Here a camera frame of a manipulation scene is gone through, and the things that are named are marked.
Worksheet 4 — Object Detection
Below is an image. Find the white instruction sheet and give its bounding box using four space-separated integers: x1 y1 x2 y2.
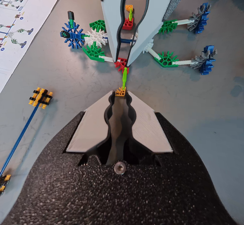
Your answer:
0 0 71 94

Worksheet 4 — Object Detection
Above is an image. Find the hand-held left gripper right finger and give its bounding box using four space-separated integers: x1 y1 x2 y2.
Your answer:
124 91 174 165

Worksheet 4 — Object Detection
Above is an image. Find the multicoloured construction toy model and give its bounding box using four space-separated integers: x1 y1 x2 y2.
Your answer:
60 2 218 75

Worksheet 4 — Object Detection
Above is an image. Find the black orange toy wheel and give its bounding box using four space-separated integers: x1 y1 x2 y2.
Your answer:
29 87 53 109
0 174 11 196

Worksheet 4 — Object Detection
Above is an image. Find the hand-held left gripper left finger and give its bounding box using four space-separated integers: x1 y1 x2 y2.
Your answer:
66 90 116 165

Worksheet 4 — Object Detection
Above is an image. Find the thin blue toy rod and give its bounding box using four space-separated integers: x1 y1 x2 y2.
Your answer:
0 103 41 178

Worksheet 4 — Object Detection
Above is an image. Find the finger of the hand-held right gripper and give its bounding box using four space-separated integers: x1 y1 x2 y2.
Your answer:
101 0 133 62
126 0 180 67

